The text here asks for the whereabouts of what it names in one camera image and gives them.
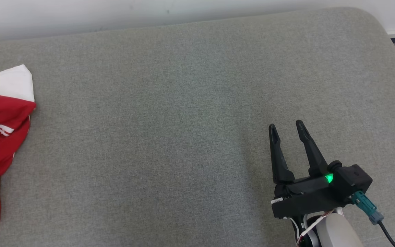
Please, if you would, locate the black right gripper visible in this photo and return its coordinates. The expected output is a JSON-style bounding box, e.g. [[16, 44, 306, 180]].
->
[[268, 120, 352, 219]]

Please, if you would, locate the grey fabric sofa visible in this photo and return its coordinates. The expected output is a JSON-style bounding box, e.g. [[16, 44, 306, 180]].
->
[[0, 7, 395, 247]]

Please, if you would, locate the black cable with teal connector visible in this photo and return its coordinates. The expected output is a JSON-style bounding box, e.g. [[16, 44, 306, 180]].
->
[[351, 191, 395, 247]]

